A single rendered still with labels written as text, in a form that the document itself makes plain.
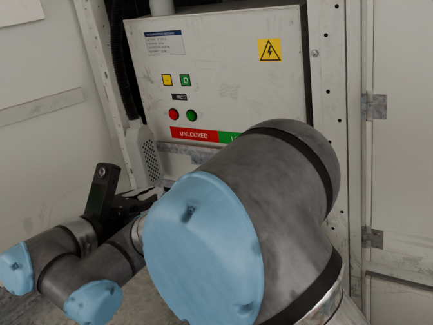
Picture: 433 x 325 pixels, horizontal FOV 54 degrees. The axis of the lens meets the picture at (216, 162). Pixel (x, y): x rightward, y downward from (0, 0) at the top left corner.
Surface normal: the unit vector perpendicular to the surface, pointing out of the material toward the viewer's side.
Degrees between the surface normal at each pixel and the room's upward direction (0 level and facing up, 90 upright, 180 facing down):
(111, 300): 107
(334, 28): 90
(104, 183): 49
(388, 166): 90
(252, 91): 90
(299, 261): 56
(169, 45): 90
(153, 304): 0
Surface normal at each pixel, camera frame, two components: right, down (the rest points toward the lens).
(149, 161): 0.84, 0.11
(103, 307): 0.82, 0.40
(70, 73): 0.58, 0.27
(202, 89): -0.53, 0.43
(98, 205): -0.52, -0.26
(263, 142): -0.04, -0.85
